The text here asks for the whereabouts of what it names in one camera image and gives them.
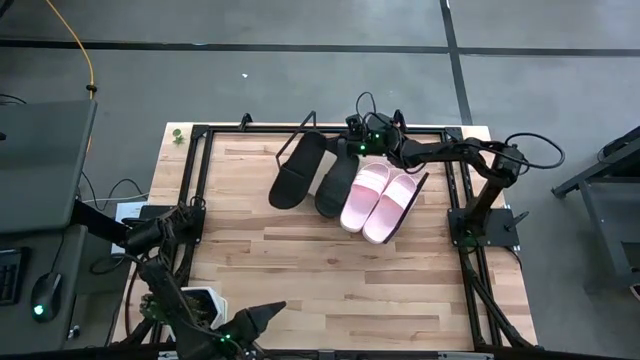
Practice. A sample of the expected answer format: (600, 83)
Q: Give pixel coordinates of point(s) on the pink rubber slide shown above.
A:
(365, 195)
(390, 210)

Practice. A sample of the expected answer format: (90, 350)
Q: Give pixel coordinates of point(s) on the dark grey metal cart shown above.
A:
(600, 200)

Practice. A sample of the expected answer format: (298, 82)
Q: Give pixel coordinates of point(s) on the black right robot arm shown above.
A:
(487, 192)

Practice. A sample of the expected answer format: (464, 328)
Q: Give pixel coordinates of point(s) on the black keyboard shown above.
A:
(10, 277)

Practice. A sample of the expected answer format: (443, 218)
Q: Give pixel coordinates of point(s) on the small green plant sprig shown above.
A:
(178, 136)

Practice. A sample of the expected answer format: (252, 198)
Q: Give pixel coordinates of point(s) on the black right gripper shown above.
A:
(377, 137)

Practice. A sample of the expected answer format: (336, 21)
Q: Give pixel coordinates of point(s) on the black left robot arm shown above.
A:
(165, 290)

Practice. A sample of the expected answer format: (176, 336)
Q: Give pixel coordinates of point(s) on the black computer mouse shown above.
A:
(46, 297)

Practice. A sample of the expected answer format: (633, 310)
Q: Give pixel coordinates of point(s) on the white paper sheet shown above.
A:
(125, 212)

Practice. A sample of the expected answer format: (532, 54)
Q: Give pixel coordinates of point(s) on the grey monitor panel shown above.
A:
(45, 165)

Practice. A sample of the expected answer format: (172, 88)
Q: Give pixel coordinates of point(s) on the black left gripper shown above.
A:
(242, 330)

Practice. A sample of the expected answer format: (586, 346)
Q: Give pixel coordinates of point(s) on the wooden shelf with black frame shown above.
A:
(412, 197)

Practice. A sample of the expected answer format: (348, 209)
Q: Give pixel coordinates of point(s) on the black rubber slide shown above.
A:
(335, 190)
(295, 175)

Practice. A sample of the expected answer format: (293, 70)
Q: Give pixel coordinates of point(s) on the white square pot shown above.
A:
(215, 300)

